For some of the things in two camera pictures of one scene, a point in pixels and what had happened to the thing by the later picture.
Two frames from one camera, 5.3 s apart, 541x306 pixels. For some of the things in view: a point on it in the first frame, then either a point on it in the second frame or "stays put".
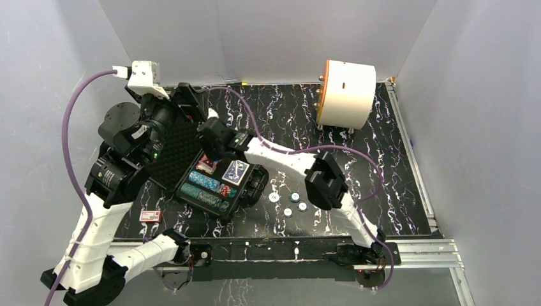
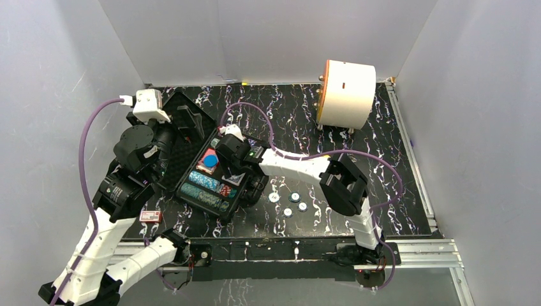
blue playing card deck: (235, 172) stays put
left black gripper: (179, 101) → (170, 129)
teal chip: (294, 196) stays put
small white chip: (288, 212) stays put
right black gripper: (206, 145) → (224, 161)
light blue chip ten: (274, 197) stays put
